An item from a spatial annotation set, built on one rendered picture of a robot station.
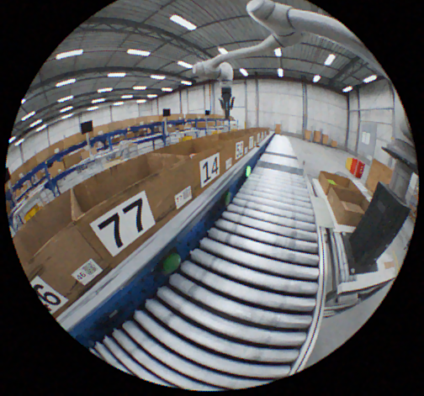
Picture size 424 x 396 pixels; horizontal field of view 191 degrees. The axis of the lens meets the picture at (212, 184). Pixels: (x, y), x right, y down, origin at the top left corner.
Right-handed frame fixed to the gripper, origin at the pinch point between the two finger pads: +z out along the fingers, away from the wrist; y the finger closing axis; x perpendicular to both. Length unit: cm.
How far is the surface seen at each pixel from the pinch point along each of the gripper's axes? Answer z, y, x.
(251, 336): 45, 53, -86
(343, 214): 39, 84, -26
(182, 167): 17, 14, -59
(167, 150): 18.0, -16.2, -41.4
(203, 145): 20.0, -9.6, -16.9
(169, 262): 36, 23, -79
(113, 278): 31, 19, -95
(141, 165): 20, -15, -60
